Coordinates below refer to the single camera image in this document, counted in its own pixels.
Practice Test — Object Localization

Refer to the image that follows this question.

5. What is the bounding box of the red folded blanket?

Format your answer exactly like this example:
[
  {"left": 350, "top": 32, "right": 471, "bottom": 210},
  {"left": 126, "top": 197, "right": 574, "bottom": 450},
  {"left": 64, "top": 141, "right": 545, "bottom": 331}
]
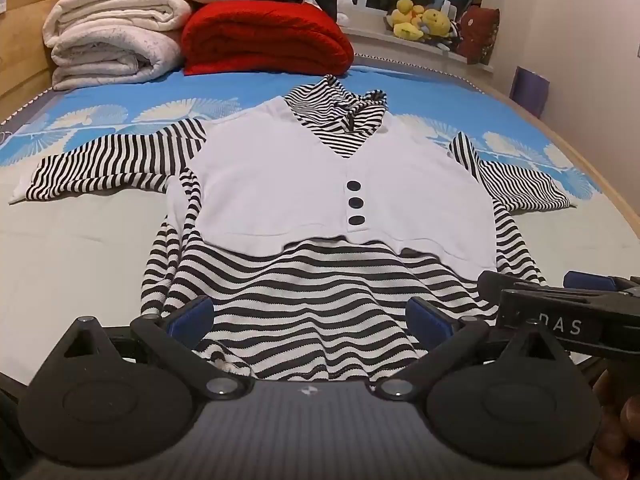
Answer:
[{"left": 181, "top": 2, "right": 355, "bottom": 77}]

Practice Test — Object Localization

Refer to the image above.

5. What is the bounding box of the yellow plush toy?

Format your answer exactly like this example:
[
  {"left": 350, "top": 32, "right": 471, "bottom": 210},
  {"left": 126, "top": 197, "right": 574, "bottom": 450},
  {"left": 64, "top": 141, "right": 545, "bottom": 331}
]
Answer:
[
  {"left": 422, "top": 8, "right": 454, "bottom": 39},
  {"left": 390, "top": 0, "right": 427, "bottom": 41}
]

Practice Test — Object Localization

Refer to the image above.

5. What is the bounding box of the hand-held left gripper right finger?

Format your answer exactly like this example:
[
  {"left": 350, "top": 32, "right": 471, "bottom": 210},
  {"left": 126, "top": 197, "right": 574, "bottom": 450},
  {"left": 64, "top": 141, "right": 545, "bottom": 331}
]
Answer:
[{"left": 374, "top": 296, "right": 596, "bottom": 402}]

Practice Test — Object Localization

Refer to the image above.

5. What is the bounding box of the striped shirt with white vest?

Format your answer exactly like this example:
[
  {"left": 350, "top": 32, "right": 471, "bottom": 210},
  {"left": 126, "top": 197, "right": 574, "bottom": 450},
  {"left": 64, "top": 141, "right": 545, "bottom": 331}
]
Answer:
[{"left": 9, "top": 74, "right": 578, "bottom": 393}]

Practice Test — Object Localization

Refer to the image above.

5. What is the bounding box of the wooden bed side rail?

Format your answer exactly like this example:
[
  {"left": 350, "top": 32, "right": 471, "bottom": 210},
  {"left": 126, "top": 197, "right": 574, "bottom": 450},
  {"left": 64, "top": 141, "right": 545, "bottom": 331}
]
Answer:
[{"left": 470, "top": 80, "right": 640, "bottom": 243}]

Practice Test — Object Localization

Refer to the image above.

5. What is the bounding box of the cream folded blanket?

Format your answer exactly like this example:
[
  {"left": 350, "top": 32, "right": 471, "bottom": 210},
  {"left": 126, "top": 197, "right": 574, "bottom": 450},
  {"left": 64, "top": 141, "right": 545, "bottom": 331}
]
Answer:
[{"left": 42, "top": 0, "right": 193, "bottom": 50}]

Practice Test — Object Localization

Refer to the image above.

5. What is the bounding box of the purple box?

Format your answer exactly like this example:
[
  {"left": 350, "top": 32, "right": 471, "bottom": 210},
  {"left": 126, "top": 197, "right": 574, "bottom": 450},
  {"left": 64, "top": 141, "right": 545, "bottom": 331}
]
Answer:
[{"left": 510, "top": 66, "right": 551, "bottom": 120}]

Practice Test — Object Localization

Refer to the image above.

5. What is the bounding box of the wooden headboard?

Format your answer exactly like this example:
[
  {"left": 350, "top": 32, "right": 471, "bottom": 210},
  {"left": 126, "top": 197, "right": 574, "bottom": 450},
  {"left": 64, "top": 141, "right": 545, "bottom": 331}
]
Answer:
[{"left": 0, "top": 0, "right": 81, "bottom": 126}]

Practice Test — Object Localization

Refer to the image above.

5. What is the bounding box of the dark red cushion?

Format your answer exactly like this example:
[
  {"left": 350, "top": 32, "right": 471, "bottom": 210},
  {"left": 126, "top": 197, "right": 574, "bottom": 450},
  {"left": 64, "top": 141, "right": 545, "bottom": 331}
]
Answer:
[{"left": 457, "top": 5, "right": 501, "bottom": 66}]

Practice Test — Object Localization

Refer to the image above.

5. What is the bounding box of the blue patterned bed sheet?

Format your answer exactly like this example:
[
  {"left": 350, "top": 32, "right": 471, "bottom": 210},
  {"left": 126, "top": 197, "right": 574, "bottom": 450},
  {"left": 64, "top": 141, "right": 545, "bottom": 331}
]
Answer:
[{"left": 0, "top": 55, "right": 640, "bottom": 396}]

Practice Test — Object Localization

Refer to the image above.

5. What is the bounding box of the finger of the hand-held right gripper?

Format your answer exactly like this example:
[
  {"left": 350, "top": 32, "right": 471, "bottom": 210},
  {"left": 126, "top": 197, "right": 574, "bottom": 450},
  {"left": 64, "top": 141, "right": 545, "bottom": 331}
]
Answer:
[
  {"left": 564, "top": 270, "right": 640, "bottom": 292},
  {"left": 477, "top": 270, "right": 640, "bottom": 307}
]

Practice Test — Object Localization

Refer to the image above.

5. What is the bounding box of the person's right hand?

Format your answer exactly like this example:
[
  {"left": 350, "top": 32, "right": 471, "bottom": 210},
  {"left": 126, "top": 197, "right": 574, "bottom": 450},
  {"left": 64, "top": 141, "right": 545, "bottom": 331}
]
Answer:
[{"left": 592, "top": 367, "right": 640, "bottom": 480}]

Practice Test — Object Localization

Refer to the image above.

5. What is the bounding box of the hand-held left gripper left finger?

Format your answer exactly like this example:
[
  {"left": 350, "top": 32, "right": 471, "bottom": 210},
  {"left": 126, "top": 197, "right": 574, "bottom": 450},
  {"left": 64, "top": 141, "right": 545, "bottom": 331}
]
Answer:
[{"left": 47, "top": 295, "right": 257, "bottom": 402}]

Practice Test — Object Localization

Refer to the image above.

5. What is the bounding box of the white window sill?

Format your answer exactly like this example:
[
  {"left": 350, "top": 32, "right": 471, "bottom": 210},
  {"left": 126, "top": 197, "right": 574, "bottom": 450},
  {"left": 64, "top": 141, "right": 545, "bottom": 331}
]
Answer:
[{"left": 340, "top": 7, "right": 498, "bottom": 78}]

